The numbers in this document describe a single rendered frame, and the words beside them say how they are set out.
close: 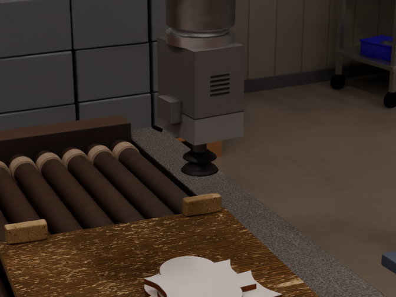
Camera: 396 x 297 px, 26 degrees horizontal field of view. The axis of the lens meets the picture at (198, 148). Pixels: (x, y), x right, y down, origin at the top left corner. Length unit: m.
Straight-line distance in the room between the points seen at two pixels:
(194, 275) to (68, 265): 0.20
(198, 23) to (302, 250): 0.47
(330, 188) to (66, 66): 1.30
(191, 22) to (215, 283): 0.33
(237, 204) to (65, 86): 2.49
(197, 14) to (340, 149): 3.56
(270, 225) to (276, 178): 2.68
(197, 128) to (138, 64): 3.03
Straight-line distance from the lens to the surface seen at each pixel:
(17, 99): 3.78
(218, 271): 1.07
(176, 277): 1.06
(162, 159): 1.59
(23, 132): 1.66
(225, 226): 1.27
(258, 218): 1.35
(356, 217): 3.65
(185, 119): 0.93
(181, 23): 0.91
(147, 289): 1.09
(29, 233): 1.24
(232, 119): 0.94
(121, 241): 1.23
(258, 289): 1.05
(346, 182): 4.00
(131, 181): 1.48
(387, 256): 1.36
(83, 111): 3.89
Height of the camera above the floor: 1.47
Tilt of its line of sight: 20 degrees down
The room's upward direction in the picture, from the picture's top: straight up
